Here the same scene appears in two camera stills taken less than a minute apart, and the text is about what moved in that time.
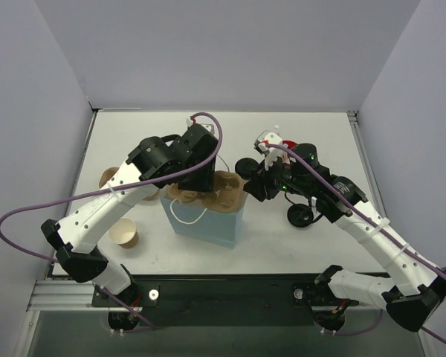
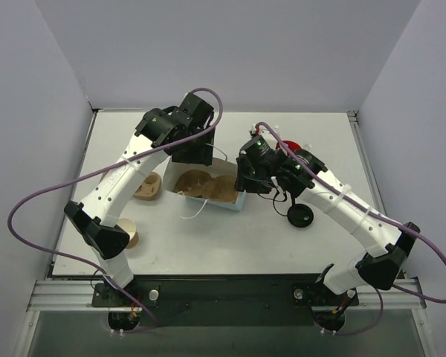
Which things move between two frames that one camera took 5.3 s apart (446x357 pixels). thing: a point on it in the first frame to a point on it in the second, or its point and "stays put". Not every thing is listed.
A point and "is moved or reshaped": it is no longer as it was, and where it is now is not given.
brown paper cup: (123, 232) stays put
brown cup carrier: (227, 196) is moved or reshaped
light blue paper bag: (198, 221) to (215, 183)
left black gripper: (196, 182) to (192, 151)
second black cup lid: (299, 215) stays put
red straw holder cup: (290, 143) stays put
